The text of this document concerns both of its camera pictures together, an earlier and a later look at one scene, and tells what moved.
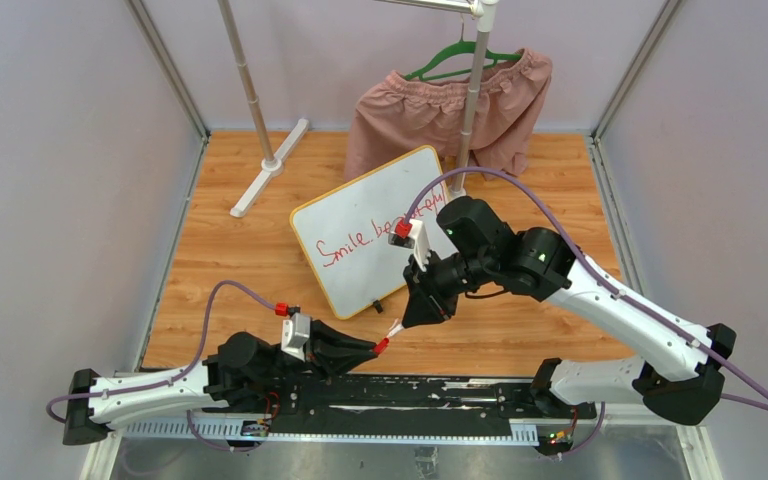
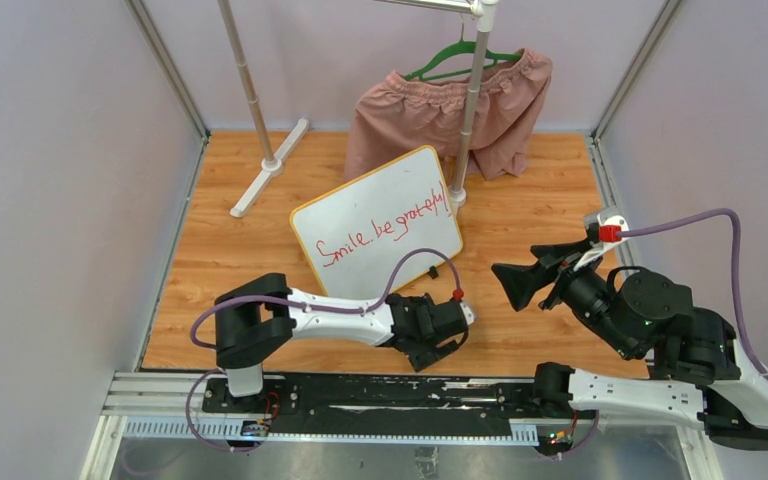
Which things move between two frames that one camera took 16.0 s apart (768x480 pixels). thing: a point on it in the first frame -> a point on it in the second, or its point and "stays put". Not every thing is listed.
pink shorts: (400, 116) stays put
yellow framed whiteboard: (344, 234) stays put
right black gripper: (426, 304) -> (519, 281)
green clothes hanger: (462, 44) stays put
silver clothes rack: (273, 166) stays put
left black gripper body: (314, 355) -> (424, 355)
